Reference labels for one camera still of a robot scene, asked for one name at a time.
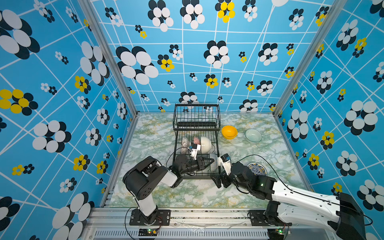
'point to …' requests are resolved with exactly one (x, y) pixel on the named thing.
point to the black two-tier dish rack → (196, 128)
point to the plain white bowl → (206, 145)
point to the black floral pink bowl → (197, 141)
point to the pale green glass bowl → (253, 135)
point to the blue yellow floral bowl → (258, 168)
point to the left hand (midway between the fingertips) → (216, 162)
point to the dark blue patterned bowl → (214, 163)
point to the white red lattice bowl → (185, 143)
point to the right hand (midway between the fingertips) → (218, 171)
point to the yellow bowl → (229, 132)
